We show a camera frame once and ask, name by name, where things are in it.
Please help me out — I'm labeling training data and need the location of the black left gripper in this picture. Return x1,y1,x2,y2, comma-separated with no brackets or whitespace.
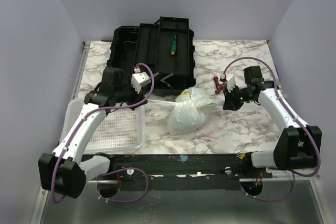
113,79,147,111

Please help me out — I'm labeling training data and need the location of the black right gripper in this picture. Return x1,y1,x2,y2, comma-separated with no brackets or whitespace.
224,84,255,111

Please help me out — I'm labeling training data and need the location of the white plastic bag lemon print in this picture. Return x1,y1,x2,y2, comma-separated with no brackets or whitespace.
148,87,218,135

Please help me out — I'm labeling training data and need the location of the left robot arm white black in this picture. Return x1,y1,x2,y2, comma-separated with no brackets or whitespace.
38,63,154,198

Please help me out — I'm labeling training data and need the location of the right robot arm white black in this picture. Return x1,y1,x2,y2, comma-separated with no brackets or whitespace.
220,66,322,178

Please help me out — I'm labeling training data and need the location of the brown pipe fitting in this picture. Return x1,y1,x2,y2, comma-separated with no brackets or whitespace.
213,76,227,94

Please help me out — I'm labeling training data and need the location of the white perforated plastic basket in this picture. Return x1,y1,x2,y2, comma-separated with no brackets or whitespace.
60,98,146,154

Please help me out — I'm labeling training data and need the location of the black plastic toolbox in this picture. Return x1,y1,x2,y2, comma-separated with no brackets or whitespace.
107,17,196,97

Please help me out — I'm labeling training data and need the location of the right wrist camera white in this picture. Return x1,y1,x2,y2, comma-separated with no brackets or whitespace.
219,74,236,92

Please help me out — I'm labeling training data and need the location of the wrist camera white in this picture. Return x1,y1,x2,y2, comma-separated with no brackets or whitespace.
219,74,236,92
131,67,151,94

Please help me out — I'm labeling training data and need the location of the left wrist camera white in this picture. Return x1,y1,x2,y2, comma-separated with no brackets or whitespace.
131,67,151,94

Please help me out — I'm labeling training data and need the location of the green handled screwdriver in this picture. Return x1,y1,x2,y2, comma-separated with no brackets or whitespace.
170,34,177,56

